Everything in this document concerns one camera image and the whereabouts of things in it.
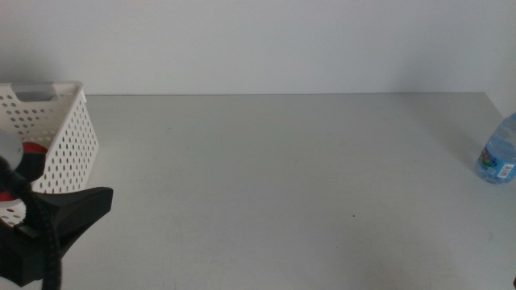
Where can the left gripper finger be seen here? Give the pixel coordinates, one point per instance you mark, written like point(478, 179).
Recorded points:
point(84, 209)

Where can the red soda can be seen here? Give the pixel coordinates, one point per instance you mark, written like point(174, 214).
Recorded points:
point(34, 147)

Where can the clear water bottle blue label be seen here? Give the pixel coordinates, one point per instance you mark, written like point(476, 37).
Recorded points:
point(498, 157)

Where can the white perforated plastic basket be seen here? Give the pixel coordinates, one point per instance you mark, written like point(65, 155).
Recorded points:
point(68, 141)

